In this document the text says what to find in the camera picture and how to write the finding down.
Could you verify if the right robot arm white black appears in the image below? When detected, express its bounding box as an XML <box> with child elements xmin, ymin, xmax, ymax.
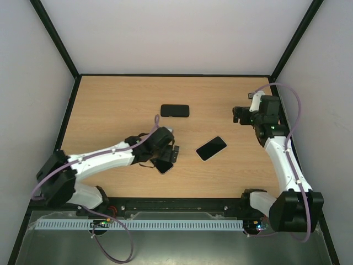
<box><xmin>232</xmin><ymin>92</ymin><xmax>324</xmax><ymax>233</ymax></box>

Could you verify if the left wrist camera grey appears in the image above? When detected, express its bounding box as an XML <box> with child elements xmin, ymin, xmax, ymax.
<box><xmin>165</xmin><ymin>127</ymin><xmax>174</xmax><ymax>133</ymax></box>

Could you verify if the black smartphone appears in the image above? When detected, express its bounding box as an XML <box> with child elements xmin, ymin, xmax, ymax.
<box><xmin>196</xmin><ymin>136</ymin><xmax>227</xmax><ymax>162</ymax></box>

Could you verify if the black mounting rail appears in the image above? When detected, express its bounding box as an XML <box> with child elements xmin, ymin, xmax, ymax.
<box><xmin>93</xmin><ymin>197</ymin><xmax>264</xmax><ymax>219</ymax></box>

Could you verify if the black phone case on table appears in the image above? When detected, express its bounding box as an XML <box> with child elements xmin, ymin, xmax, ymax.
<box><xmin>161</xmin><ymin>104</ymin><xmax>190</xmax><ymax>118</ymax></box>

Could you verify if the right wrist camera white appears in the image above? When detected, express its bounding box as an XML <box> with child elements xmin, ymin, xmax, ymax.
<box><xmin>248</xmin><ymin>91</ymin><xmax>265</xmax><ymax>113</ymax></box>

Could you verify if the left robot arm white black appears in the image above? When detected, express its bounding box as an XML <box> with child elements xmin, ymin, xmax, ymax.
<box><xmin>36</xmin><ymin>126</ymin><xmax>180</xmax><ymax>210</ymax></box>

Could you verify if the light blue slotted cable duct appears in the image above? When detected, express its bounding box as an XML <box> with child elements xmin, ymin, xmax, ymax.
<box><xmin>34</xmin><ymin>219</ymin><xmax>243</xmax><ymax>231</ymax></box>

